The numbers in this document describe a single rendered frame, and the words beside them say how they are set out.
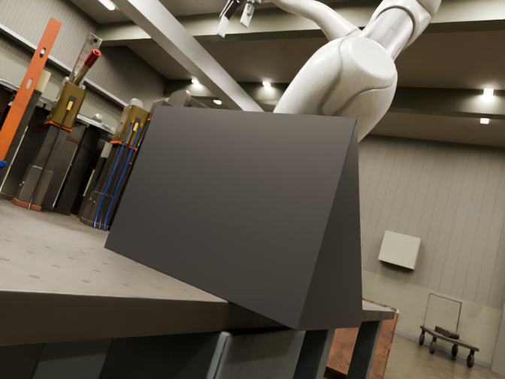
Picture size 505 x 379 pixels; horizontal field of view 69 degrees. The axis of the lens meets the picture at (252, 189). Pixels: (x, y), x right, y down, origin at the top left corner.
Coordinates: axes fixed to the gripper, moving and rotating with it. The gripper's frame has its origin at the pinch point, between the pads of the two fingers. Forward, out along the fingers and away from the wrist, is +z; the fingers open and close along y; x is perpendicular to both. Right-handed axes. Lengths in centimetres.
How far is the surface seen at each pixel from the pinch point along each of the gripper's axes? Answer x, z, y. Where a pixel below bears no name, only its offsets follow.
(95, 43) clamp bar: 35.2, 27.1, 7.6
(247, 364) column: 13, 85, -65
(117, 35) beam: -116, -267, 693
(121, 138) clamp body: 20, 50, 2
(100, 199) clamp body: 20, 68, 3
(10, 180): 39, 71, 23
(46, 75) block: 43, 41, 11
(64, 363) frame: 41, 84, -69
